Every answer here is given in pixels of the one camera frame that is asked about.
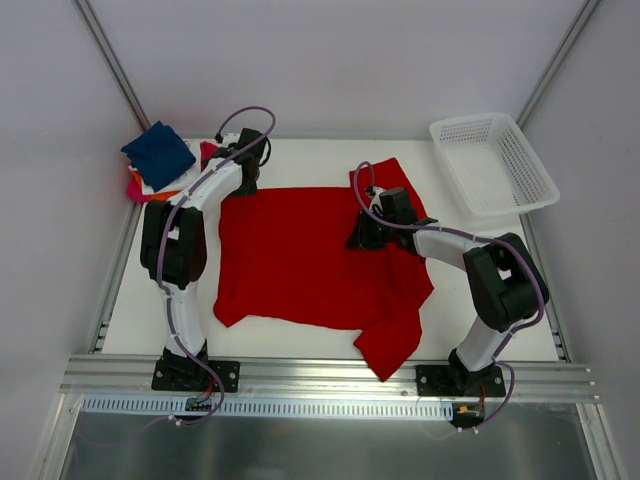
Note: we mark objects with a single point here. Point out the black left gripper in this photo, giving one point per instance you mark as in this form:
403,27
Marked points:
245,185

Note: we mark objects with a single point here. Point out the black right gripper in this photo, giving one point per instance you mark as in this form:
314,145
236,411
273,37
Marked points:
364,238

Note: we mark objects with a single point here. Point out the red t shirt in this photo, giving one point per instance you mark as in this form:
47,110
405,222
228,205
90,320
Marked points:
284,255

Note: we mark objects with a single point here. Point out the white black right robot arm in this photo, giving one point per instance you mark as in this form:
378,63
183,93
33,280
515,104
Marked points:
507,290

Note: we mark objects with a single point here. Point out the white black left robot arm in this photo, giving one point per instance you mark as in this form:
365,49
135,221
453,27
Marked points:
174,247

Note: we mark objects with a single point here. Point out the folded white t shirt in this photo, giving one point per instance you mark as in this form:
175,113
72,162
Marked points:
179,183

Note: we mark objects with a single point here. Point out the folded orange t shirt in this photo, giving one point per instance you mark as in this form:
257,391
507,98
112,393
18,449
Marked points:
139,192

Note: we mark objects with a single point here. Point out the white perforated plastic basket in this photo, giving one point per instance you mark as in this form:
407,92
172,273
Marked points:
491,168

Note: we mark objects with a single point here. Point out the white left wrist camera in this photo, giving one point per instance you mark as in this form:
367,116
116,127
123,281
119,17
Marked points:
226,139

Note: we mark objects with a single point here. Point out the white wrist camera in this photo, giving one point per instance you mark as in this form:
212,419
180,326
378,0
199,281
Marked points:
226,139
374,193

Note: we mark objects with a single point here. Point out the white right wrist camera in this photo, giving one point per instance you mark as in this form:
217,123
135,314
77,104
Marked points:
374,193

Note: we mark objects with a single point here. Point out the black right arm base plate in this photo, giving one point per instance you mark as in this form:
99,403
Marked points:
450,381

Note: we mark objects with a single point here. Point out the left aluminium corner post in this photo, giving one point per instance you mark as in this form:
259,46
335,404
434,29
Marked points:
103,44

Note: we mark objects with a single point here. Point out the aluminium corner post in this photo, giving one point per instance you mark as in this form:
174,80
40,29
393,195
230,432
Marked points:
561,54
103,44

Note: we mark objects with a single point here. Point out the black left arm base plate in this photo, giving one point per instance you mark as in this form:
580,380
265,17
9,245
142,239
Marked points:
180,374

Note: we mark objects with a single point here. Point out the white slotted cable duct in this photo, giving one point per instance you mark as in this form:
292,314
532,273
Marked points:
269,407

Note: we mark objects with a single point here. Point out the aluminium extrusion mounting rail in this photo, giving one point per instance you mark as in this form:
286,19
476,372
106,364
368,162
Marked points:
533,382

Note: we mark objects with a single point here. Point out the right aluminium corner post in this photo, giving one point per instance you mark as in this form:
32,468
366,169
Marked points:
561,54

